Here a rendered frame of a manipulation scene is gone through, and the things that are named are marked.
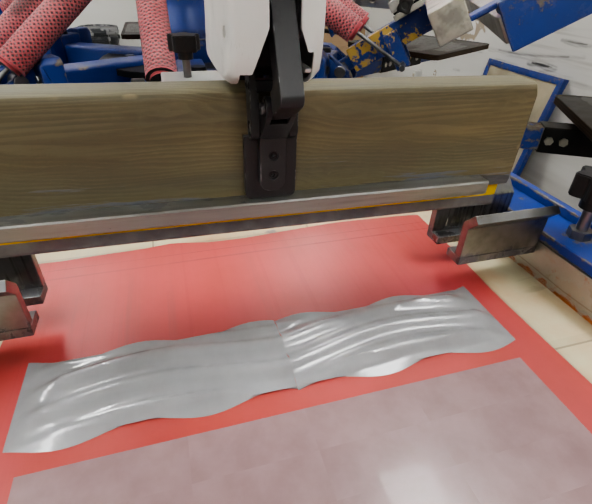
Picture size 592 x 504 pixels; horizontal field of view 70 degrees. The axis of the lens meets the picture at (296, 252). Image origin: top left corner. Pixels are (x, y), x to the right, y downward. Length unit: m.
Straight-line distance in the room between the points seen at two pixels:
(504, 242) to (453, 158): 0.12
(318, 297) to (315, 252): 0.07
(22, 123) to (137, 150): 0.06
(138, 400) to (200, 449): 0.05
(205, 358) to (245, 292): 0.08
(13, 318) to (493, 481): 0.32
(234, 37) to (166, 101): 0.06
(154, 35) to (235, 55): 0.57
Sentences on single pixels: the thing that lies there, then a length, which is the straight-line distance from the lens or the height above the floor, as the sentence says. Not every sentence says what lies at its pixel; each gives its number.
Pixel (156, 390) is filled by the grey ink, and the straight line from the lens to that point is 0.31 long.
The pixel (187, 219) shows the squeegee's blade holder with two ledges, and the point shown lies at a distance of 0.26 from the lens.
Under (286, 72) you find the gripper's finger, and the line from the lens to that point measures 0.21.
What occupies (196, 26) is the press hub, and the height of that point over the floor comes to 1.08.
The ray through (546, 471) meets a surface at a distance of 0.31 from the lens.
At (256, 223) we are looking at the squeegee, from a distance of 0.30.
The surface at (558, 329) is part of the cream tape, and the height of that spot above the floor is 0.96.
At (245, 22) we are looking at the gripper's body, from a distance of 0.21.
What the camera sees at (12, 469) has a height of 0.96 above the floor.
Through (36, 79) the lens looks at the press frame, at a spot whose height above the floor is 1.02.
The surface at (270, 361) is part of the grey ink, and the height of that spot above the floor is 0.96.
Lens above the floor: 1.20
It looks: 34 degrees down
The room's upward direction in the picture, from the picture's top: 2 degrees clockwise
